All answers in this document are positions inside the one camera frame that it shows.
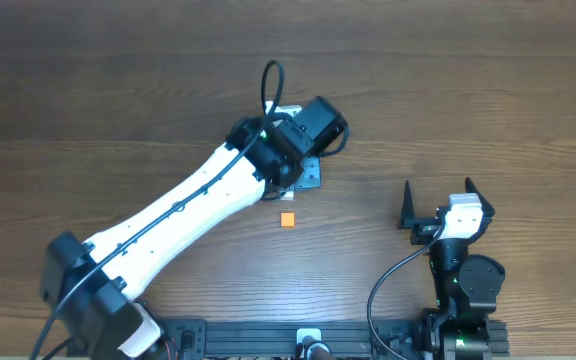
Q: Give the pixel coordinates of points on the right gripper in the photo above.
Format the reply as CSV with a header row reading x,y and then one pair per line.
x,y
420,231

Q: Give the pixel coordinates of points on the mounting rail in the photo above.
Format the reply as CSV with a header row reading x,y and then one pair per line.
x,y
258,340

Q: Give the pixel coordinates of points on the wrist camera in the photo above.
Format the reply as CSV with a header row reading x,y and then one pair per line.
x,y
463,217
290,110

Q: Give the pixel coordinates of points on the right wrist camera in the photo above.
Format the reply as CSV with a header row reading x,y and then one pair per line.
x,y
463,217

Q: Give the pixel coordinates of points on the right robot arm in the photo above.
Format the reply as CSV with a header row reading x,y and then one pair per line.
x,y
478,280

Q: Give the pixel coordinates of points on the orange cube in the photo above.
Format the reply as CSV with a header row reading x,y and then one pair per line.
x,y
287,220

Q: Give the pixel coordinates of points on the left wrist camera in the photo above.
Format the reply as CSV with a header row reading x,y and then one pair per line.
x,y
290,110

